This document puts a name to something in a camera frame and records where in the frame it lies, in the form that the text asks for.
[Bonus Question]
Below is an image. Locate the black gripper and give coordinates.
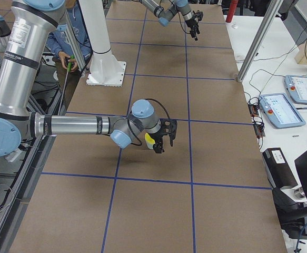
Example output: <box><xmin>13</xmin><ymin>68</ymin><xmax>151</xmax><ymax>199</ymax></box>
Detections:
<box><xmin>186</xmin><ymin>17</ymin><xmax>200</xmax><ymax>41</ymax></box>
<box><xmin>152</xmin><ymin>129</ymin><xmax>169</xmax><ymax>154</ymax></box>

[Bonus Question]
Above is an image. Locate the yellow plastic cup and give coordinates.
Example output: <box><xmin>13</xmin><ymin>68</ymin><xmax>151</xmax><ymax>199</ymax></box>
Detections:
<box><xmin>144</xmin><ymin>133</ymin><xmax>155</xmax><ymax>144</ymax></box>

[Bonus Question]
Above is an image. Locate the green plastic cup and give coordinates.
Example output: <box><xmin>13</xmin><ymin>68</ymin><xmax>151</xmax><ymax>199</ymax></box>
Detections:
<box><xmin>146</xmin><ymin>143</ymin><xmax>154</xmax><ymax>150</ymax></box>

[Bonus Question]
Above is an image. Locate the red cylinder bottle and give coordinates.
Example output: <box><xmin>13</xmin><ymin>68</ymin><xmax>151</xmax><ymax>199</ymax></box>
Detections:
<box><xmin>225</xmin><ymin>0</ymin><xmax>239</xmax><ymax>23</ymax></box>

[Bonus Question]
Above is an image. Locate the person in blue hoodie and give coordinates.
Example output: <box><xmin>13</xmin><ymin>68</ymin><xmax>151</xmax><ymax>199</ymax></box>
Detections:
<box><xmin>46</xmin><ymin>0</ymin><xmax>92</xmax><ymax>72</ymax></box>

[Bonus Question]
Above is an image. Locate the near teach pendant tablet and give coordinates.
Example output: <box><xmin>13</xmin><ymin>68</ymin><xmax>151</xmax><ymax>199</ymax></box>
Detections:
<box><xmin>259</xmin><ymin>93</ymin><xmax>306</xmax><ymax>129</ymax></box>

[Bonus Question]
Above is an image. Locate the teach pendant tablet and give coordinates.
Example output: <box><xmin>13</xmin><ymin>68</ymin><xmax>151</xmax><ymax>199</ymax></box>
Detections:
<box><xmin>284</xmin><ymin>75</ymin><xmax>307</xmax><ymax>104</ymax></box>
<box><xmin>259</xmin><ymin>93</ymin><xmax>306</xmax><ymax>129</ymax></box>

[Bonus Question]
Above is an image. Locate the long reacher grabber tool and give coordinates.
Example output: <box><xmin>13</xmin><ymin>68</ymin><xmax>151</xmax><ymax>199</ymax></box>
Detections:
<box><xmin>57</xmin><ymin>55</ymin><xmax>74</xmax><ymax>115</ymax></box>

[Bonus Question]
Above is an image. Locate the far teach pendant tablet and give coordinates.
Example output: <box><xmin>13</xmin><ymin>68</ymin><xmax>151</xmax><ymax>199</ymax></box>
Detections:
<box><xmin>284</xmin><ymin>75</ymin><xmax>307</xmax><ymax>104</ymax></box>

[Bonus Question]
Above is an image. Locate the black box with label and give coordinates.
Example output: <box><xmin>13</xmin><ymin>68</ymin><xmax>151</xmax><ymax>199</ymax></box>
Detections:
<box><xmin>262</xmin><ymin>148</ymin><xmax>298</xmax><ymax>190</ymax></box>

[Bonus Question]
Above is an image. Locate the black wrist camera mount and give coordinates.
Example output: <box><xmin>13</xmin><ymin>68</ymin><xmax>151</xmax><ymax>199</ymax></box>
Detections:
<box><xmin>193</xmin><ymin>10</ymin><xmax>203</xmax><ymax>22</ymax></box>

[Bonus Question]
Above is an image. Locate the aluminium frame post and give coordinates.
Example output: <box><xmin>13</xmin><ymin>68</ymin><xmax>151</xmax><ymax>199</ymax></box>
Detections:
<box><xmin>236</xmin><ymin>0</ymin><xmax>283</xmax><ymax>83</ymax></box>

